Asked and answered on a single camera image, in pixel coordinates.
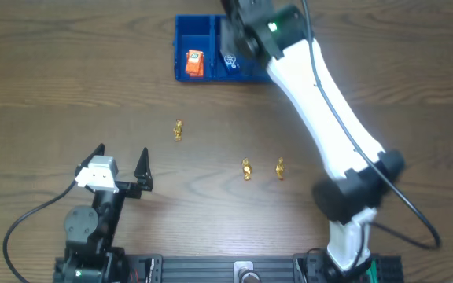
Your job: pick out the mounting rail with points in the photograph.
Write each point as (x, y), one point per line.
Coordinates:
(203, 269)

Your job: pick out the gold candy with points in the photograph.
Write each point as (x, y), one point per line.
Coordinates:
(279, 168)
(178, 130)
(246, 168)

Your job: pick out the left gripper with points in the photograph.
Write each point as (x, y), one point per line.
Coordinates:
(129, 189)

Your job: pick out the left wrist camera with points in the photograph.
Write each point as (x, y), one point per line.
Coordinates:
(97, 175)

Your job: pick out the blue tray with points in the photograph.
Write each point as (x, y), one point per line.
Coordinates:
(193, 31)

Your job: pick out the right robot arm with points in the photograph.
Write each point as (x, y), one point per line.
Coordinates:
(321, 106)

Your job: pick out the blue candy pack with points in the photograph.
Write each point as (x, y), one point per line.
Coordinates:
(232, 65)

